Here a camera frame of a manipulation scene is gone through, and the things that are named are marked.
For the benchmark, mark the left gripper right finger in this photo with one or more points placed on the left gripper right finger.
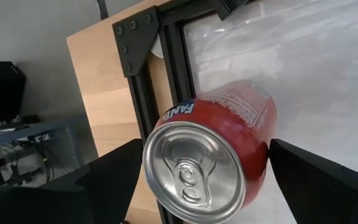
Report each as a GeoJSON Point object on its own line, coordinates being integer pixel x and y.
{"type": "Point", "coordinates": [328, 193]}

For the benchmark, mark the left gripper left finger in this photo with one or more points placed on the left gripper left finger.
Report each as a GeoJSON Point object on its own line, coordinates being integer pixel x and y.
{"type": "Point", "coordinates": [73, 196]}

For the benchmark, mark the blue-grey bench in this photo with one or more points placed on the blue-grey bench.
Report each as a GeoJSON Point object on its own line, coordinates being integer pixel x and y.
{"type": "Point", "coordinates": [26, 132]}

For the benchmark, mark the red Fanta can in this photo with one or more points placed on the red Fanta can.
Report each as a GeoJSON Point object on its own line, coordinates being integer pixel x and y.
{"type": "Point", "coordinates": [235, 130]}

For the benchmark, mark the white table mat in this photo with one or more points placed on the white table mat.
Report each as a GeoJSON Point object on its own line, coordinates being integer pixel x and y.
{"type": "Point", "coordinates": [322, 77]}

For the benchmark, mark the white disc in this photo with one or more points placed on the white disc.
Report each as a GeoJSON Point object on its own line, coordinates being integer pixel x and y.
{"type": "Point", "coordinates": [158, 49]}

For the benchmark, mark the small black frame post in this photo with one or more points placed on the small black frame post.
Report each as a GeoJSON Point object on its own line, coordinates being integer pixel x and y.
{"type": "Point", "coordinates": [228, 7]}

